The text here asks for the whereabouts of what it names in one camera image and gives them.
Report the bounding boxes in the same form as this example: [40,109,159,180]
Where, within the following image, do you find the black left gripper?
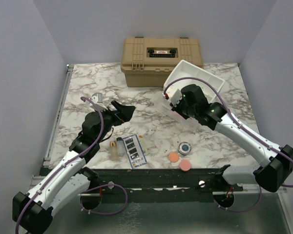
[95,100,136,143]

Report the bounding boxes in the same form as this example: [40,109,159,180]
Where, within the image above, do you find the clear plastic drawer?
[154,98,201,131]

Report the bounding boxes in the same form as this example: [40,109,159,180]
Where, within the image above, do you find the white plastic drawer organizer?
[163,60,225,103]

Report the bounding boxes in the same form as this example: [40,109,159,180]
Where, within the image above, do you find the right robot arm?
[164,84,293,193]

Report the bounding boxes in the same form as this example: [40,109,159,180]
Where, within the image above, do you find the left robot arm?
[12,97,135,234]

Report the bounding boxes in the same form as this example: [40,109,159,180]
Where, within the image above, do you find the orange round makeup sponge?
[168,152,179,163]

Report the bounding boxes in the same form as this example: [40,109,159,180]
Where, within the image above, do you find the pink round makeup sponge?
[179,159,191,172]

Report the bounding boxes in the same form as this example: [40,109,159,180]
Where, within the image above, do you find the gold cap lotion bottle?
[109,141,119,161]

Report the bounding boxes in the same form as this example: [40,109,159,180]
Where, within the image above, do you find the tan plastic toolbox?
[121,37,204,87]

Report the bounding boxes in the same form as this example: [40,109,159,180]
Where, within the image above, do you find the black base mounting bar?
[39,165,259,203]

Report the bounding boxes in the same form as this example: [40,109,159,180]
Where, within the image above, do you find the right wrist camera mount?
[164,85,183,106]

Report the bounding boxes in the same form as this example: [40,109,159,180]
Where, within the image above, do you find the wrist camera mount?
[90,93,106,111]
[164,85,183,106]

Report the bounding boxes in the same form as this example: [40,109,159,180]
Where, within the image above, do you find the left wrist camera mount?
[90,93,106,111]

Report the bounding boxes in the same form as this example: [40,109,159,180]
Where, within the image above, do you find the black toolbox handle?
[147,49,177,58]

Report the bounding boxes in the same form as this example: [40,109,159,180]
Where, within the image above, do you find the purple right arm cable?
[162,77,293,212]

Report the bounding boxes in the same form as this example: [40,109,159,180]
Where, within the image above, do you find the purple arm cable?
[14,97,129,234]
[162,77,293,212]

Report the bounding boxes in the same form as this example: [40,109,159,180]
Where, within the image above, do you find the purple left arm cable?
[14,97,129,234]

